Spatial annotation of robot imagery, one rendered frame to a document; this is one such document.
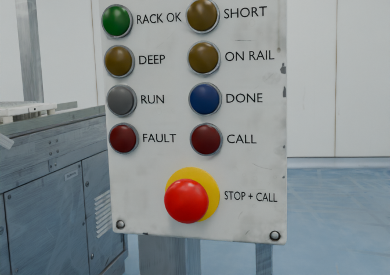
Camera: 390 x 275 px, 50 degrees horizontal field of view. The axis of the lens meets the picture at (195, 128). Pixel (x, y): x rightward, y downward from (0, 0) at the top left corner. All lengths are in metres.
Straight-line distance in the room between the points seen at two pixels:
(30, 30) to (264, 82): 1.59
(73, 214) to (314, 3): 3.16
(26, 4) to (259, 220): 1.63
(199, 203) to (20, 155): 1.01
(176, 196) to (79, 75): 4.12
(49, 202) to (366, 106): 3.34
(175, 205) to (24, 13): 1.60
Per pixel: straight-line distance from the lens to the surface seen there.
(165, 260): 0.50
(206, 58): 0.36
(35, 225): 1.51
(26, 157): 1.36
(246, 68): 0.36
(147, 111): 0.39
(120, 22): 0.39
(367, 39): 4.29
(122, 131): 0.39
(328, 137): 4.26
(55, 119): 1.47
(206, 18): 0.37
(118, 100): 0.39
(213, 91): 0.36
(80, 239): 1.77
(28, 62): 1.89
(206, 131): 0.37
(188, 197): 0.36
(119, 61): 0.39
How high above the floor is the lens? 0.98
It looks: 8 degrees down
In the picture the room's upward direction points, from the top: 2 degrees counter-clockwise
